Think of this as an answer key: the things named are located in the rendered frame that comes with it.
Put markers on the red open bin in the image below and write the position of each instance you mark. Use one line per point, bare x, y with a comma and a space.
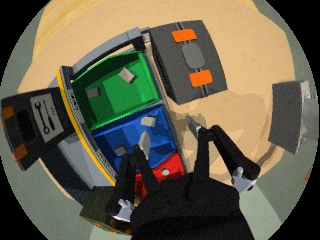
170, 163

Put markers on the green open bin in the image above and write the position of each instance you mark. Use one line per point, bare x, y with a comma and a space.
116, 94

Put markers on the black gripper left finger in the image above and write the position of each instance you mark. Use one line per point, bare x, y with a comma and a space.
121, 203

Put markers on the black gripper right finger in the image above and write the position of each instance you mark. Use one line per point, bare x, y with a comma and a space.
244, 172

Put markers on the blue bin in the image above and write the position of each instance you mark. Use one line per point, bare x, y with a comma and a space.
162, 143

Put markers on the yellow flat bar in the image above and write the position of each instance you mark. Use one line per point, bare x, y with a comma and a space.
77, 129

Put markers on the dark grey metal shelf rack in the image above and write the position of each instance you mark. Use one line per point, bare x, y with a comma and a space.
68, 162

